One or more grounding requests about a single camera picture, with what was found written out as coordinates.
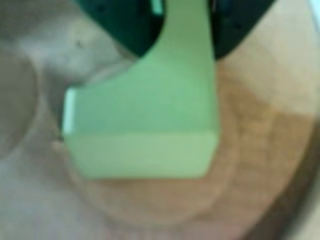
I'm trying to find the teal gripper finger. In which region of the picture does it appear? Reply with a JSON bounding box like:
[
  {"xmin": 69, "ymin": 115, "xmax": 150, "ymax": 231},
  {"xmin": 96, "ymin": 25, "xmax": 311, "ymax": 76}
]
[
  {"xmin": 72, "ymin": 0, "xmax": 166, "ymax": 57},
  {"xmin": 212, "ymin": 0, "xmax": 270, "ymax": 60}
]

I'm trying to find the mint green U block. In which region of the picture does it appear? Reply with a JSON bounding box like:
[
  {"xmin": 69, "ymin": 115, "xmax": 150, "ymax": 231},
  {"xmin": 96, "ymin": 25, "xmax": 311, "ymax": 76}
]
[{"xmin": 61, "ymin": 0, "xmax": 221, "ymax": 181}]

